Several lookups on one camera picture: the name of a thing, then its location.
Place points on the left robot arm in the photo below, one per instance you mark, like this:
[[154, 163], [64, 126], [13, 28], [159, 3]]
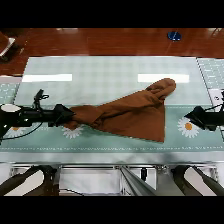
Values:
[[30, 116]]

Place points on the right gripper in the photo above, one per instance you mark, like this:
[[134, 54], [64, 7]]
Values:
[[201, 118]]

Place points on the brown garment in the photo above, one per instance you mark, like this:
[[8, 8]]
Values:
[[133, 116]]

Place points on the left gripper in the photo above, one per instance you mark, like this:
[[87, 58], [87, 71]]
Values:
[[60, 115]]

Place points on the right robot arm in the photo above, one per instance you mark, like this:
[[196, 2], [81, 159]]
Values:
[[218, 120]]

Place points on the blue round disc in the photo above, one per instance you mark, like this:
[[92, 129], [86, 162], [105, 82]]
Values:
[[174, 35]]

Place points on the silver frame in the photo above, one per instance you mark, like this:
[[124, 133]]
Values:
[[100, 173]]

